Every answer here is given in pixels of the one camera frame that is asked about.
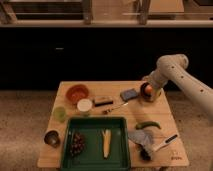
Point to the wooden table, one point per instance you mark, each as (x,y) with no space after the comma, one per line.
(136,111)

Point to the grey cloth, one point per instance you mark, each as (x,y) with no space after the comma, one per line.
(141,137)

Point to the black brown eraser block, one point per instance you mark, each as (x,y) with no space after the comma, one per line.
(100,101)

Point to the green tray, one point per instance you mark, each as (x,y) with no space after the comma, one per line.
(91,158)

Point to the blue sponge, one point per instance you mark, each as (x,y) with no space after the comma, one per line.
(128,95)

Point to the orange bowl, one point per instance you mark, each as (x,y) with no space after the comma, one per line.
(76,93)

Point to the red orange apple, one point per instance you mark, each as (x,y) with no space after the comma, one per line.
(148,89)

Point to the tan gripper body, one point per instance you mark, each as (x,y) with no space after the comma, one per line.
(152,83)

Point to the white round container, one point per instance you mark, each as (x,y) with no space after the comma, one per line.
(84,106)

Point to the white handled dish brush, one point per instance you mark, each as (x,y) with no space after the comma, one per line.
(148,151)

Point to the corn cob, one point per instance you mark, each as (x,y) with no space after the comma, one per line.
(106,142)

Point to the small metal spoon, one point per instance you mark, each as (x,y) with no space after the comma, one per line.
(114,108)

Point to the dark brown bowl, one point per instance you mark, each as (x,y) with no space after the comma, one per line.
(153,96)

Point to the green plastic cup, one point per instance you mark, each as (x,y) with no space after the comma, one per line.
(59,114)

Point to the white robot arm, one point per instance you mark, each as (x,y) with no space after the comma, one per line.
(173,68)

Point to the dark grape bunch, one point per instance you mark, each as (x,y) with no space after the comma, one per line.
(77,144)

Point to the metal cup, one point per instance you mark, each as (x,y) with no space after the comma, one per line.
(52,138)

